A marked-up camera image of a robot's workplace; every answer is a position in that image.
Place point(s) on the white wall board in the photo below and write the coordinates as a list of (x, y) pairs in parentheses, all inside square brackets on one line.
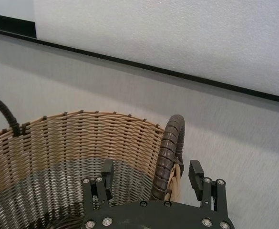
[(177, 35)]

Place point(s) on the black wall panel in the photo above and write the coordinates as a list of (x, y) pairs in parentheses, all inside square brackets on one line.
[(10, 26)]

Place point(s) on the woven tricolour laundry basket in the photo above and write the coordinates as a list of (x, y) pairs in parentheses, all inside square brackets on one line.
[(70, 138)]

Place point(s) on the black wall rail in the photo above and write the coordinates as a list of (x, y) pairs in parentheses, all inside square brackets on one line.
[(153, 69)]

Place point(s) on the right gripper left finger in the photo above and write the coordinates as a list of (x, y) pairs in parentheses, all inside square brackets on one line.
[(107, 186)]

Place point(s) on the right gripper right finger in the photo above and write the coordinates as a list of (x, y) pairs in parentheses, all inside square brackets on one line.
[(196, 181)]

